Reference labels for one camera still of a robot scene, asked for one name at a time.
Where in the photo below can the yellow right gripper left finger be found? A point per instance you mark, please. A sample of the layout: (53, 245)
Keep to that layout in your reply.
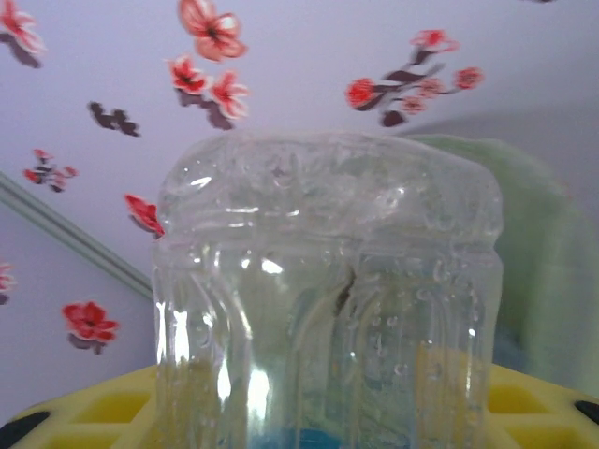
(98, 416)

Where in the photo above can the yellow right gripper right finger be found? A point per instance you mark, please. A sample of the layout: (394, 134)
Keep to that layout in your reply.
(533, 411)

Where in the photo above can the clear plastic bottle blue label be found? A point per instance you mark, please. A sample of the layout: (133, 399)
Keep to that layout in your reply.
(327, 262)

